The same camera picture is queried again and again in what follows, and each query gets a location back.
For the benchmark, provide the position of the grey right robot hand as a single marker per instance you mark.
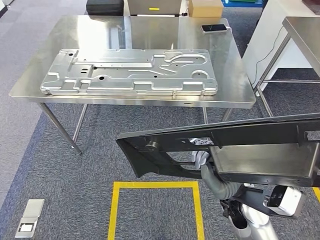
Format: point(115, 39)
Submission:
point(202, 159)

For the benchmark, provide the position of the black plastic panel part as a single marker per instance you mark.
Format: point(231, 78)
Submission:
point(250, 136)

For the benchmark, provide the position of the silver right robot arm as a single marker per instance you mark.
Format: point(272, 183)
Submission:
point(260, 228)

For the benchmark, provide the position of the stainless steel workbench table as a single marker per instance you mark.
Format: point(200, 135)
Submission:
point(305, 36)
point(149, 33)

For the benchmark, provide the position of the yellow tape floor square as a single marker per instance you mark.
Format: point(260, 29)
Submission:
point(155, 184)

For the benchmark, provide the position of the black smartphone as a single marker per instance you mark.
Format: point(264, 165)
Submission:
point(213, 28)

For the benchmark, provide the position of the stamped silver metal panel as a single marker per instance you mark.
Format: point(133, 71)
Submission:
point(124, 76)

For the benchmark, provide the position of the white cabinet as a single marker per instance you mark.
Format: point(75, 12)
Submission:
point(265, 39)

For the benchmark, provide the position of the brown cardboard box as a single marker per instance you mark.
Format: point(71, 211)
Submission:
point(204, 8)

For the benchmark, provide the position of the grey box with yellow label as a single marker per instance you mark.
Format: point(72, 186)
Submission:
point(140, 6)

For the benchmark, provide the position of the black hard case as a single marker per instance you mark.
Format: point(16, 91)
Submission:
point(105, 6)

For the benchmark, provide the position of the open silver floor socket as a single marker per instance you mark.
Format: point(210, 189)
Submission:
point(33, 208)

